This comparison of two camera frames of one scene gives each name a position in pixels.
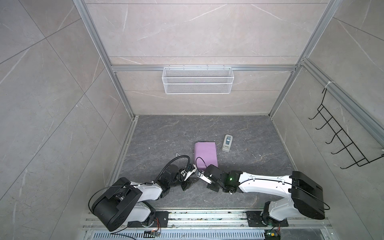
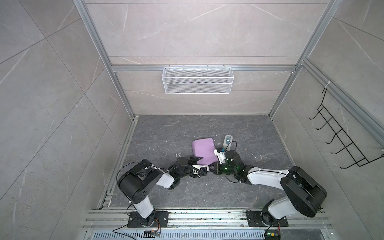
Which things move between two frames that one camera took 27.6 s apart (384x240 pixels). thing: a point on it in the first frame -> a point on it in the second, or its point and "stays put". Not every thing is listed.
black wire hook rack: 349,145 stays put
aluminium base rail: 213,226 stays put
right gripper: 212,188 -> 215,165
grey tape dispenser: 227,143 stays put
